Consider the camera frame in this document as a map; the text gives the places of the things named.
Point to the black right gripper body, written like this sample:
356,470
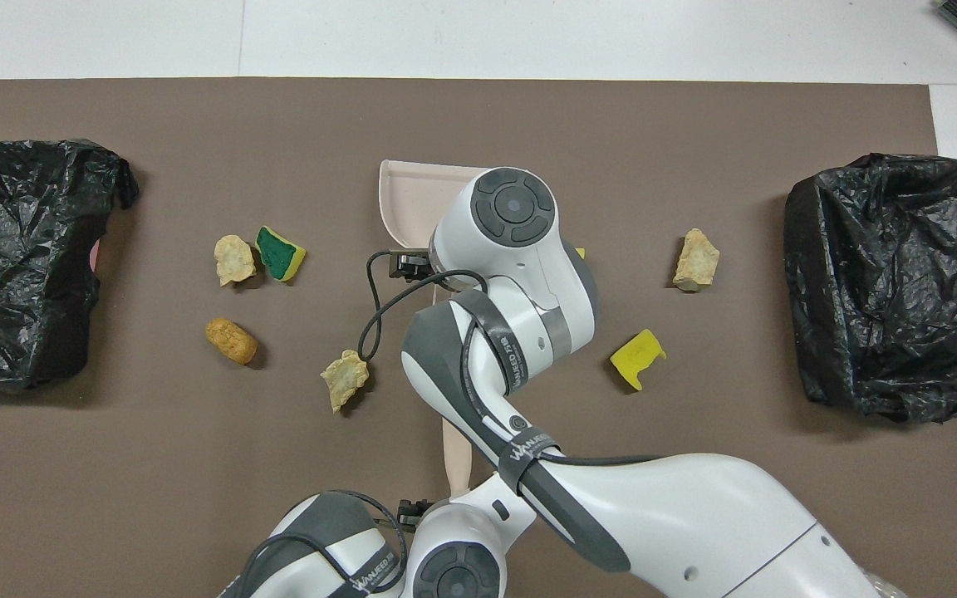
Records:
410,266

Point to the black bag lined bin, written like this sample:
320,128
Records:
902,282

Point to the pale rounded bread piece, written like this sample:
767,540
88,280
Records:
234,260

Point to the pale bread slice piece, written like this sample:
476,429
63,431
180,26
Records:
345,378

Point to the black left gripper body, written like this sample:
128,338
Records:
414,511

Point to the black bag bin pink edge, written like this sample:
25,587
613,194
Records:
13,257

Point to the green and yellow sponge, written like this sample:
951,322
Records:
279,253

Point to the beige plastic dustpan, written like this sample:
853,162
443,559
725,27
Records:
412,199

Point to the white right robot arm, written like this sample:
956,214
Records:
678,515

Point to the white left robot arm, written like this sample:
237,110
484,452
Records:
453,573

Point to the golden brown bread roll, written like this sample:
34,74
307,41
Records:
231,340

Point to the large notched yellow sponge piece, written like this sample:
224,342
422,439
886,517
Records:
635,357

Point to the pale angular bread chunk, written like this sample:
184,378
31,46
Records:
696,262

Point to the brown table mat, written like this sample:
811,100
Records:
478,116

